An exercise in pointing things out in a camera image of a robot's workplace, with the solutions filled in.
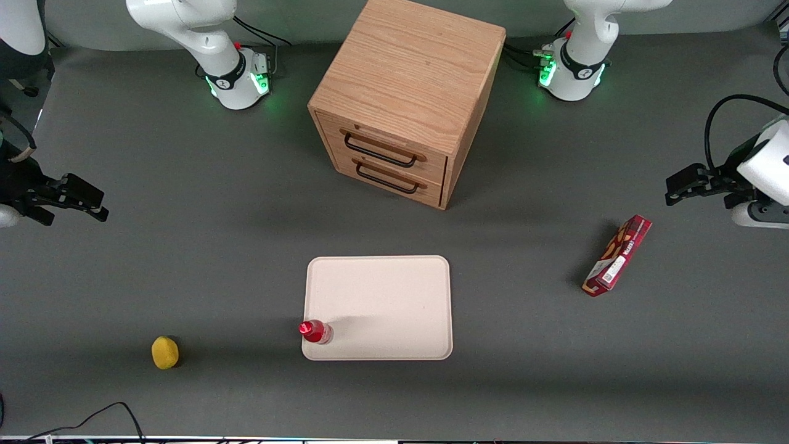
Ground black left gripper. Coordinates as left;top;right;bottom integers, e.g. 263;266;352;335
665;162;758;210

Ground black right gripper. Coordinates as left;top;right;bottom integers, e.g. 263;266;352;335
0;159;110;227

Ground small red coke bottle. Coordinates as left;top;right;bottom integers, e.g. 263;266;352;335
299;319;335;345

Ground cream plastic tray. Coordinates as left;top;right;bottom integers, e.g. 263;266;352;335
301;255;454;361

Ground red cookie box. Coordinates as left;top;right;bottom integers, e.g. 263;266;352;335
582;214;653;298

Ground yellow lemon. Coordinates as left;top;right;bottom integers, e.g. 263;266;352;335
151;336;180;371

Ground wooden drawer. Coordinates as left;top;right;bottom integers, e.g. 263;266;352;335
319;113;449;186
333;148;444;208

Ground wooden drawer cabinet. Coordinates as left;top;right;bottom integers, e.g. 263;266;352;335
307;0;507;211

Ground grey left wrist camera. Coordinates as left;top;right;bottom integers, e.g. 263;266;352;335
732;200;789;230

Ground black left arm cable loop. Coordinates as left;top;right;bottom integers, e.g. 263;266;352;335
704;94;789;175

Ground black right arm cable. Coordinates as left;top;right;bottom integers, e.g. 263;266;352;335
0;110;38;164

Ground metal frame stand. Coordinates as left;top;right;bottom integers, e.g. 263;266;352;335
0;34;59;99

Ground black cable at table side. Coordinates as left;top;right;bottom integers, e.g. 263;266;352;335
773;42;789;97

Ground black cable on table edge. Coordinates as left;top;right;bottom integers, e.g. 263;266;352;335
17;401;147;444

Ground black left base cables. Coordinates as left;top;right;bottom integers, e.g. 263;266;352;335
502;37;555;70

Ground black base cables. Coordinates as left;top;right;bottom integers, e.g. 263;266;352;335
502;37;555;70
233;11;295;78

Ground black right base cables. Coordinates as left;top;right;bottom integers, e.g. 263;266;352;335
233;11;295;78

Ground black drawer handle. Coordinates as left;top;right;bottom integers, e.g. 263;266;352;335
343;131;419;168
356;159;420;195

